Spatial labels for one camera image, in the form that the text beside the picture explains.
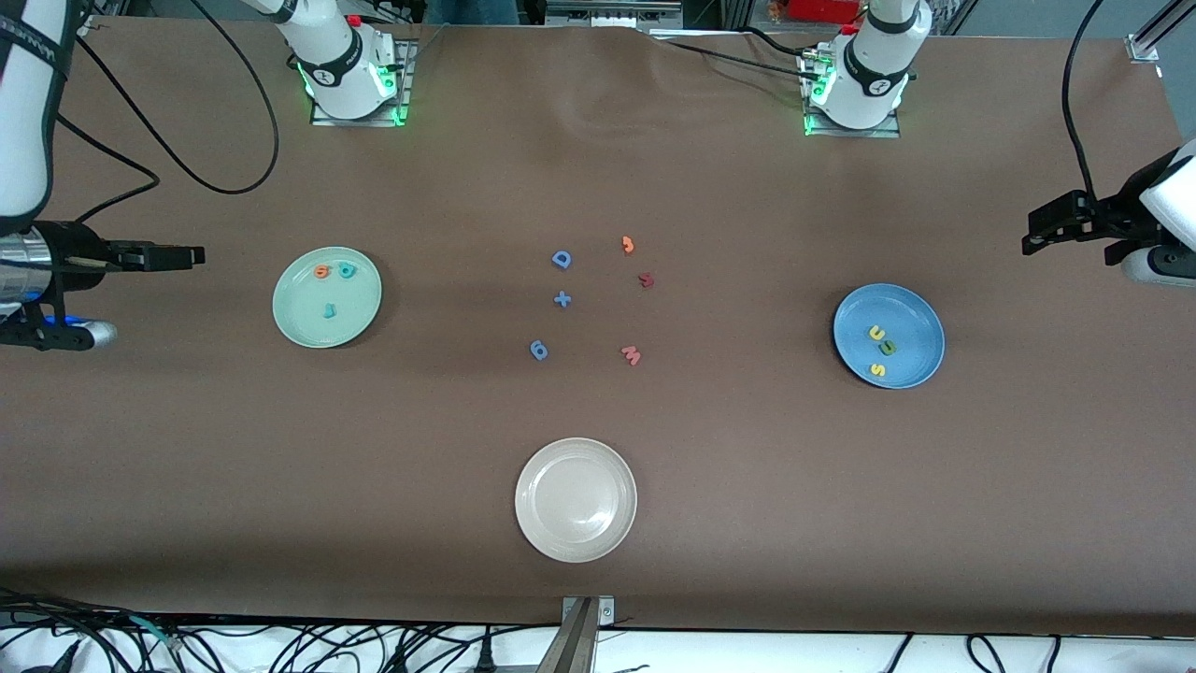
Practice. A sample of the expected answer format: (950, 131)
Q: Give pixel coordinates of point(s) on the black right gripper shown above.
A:
(77, 247)

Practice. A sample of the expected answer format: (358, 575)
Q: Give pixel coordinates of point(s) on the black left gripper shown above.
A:
(1114, 214)

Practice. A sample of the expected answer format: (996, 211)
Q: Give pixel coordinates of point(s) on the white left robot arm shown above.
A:
(874, 75)

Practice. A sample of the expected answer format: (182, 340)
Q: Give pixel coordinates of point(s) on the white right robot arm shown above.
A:
(23, 112)

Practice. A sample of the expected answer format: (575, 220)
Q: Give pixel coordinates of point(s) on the light green plate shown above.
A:
(304, 318)

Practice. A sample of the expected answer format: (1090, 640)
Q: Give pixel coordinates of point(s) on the blue plate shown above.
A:
(916, 322)

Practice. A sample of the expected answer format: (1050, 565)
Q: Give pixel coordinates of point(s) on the red box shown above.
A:
(822, 9)

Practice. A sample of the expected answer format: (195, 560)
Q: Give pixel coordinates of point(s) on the blue foam digit six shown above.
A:
(539, 350)

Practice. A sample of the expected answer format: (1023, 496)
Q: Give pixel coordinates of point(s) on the blue foam letter D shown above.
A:
(562, 259)

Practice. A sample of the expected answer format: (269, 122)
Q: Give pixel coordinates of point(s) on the person in blue jeans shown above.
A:
(472, 9)

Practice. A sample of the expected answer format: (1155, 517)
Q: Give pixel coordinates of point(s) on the red foam letter w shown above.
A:
(632, 354)

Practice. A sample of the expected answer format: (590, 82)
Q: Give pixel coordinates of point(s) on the beige plate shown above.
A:
(576, 500)

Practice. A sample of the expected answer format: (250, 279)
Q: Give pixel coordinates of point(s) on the grey metal rack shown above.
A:
(607, 14)

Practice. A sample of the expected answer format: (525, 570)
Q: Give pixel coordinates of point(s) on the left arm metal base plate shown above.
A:
(855, 134)

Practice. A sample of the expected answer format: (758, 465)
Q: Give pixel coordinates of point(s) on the metal clamp bracket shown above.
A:
(584, 612)

